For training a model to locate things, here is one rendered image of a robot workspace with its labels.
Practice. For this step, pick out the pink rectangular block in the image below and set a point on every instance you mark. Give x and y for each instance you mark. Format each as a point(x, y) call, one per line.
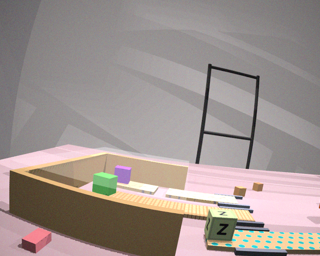
point(36, 240)

